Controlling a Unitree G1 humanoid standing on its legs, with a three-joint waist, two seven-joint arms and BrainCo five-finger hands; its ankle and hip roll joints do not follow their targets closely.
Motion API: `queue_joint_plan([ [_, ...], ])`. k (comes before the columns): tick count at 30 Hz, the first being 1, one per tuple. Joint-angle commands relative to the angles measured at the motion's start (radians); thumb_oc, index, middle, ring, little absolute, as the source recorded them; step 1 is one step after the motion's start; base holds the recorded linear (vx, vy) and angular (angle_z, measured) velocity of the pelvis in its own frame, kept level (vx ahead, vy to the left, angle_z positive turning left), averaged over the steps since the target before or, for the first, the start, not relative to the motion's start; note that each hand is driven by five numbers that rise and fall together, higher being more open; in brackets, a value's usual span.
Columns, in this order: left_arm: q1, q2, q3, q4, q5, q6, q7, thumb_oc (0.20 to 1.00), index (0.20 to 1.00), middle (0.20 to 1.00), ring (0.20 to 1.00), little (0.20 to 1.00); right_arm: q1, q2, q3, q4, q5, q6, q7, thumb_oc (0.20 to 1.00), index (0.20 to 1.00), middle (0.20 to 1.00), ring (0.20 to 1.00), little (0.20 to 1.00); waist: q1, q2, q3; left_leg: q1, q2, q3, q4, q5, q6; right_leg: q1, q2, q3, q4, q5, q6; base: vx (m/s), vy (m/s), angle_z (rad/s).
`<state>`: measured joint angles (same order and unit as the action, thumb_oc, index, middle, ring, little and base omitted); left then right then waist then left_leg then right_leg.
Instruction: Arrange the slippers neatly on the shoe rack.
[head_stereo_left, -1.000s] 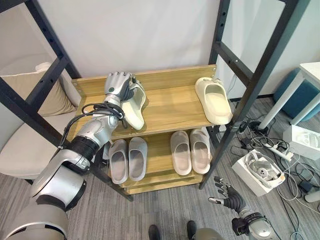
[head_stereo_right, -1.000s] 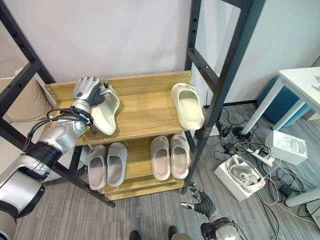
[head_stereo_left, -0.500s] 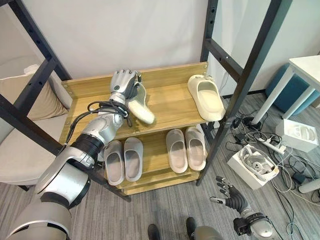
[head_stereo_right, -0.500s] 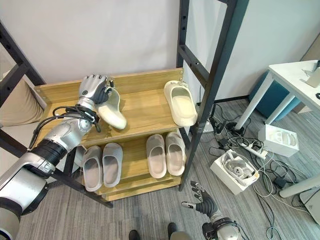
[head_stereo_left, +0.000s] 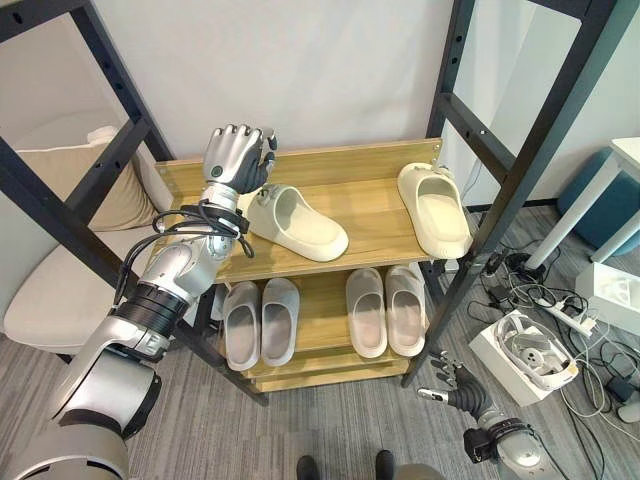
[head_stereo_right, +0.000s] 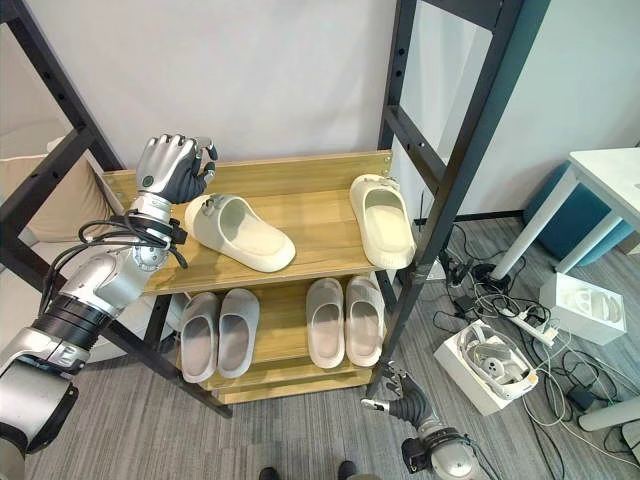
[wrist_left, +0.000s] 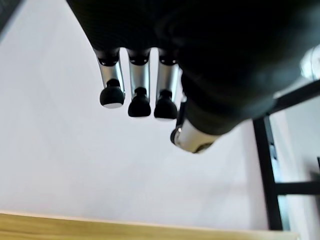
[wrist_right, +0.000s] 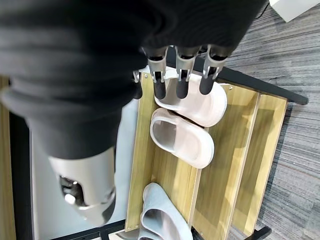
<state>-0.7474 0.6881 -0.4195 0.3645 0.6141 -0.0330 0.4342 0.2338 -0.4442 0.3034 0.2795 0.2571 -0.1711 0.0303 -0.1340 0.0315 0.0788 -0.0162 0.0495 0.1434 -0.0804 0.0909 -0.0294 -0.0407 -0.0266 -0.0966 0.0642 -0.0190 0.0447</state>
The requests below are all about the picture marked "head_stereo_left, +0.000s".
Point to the robot left foot dark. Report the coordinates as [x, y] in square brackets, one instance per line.
[306, 467]

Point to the wide wooden rack shelf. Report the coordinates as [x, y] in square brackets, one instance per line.
[380, 225]

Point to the robot right arm silver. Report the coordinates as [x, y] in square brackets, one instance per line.
[520, 450]

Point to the beige cushion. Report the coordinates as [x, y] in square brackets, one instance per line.
[107, 190]

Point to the robot right foot dark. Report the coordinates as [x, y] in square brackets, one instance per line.
[385, 465]

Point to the robot foot dark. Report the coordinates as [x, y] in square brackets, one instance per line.
[306, 467]
[385, 465]

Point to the white cardboard box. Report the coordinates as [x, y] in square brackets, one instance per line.
[505, 370]

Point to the white VR headset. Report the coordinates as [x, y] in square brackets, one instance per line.
[535, 357]

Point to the cream upholstered seat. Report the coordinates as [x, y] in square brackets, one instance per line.
[55, 295]

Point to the blue round pouf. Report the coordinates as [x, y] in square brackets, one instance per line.
[600, 200]

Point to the white storage box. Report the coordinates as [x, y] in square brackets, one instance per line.
[612, 295]

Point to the robot left arm silver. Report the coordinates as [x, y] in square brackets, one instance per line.
[110, 360]

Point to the black power adapter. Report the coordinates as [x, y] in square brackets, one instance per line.
[498, 295]

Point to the white table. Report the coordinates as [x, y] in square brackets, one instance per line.
[576, 210]

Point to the white power strip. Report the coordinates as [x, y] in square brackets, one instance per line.
[570, 315]

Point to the pale pink slipper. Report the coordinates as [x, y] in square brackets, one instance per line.
[407, 315]
[367, 320]

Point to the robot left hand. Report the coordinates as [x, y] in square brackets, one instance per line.
[231, 160]

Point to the narrow wooden rack shelf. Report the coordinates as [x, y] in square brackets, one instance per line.
[320, 320]

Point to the black metal rack frame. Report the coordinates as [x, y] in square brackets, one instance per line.
[475, 280]

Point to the grey rounded gadget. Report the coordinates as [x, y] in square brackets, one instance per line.
[629, 414]

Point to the grey slipper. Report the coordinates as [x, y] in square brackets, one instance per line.
[279, 325]
[241, 325]

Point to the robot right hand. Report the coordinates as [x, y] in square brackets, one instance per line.
[470, 392]

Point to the white pillow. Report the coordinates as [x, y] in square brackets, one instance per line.
[102, 134]

